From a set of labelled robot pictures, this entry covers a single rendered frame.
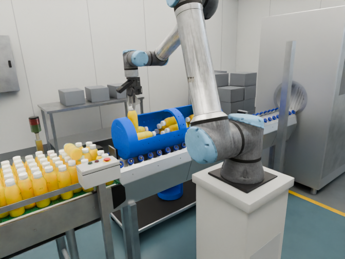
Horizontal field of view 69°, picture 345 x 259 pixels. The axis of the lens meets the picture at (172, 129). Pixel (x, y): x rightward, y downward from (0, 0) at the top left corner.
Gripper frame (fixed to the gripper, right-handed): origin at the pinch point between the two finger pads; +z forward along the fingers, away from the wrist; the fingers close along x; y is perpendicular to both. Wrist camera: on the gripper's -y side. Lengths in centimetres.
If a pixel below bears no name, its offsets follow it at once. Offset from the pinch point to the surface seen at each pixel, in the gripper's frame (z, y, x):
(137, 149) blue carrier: 25.0, -4.9, -12.7
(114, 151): 25.7, -16.8, -4.0
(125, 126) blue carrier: 9.6, -9.9, -8.2
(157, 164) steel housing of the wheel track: 41.0, 10.4, -11.4
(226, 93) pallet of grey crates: 44, 298, 180
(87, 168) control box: 20, -43, -31
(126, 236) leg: 102, -11, 6
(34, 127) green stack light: 10, -55, 34
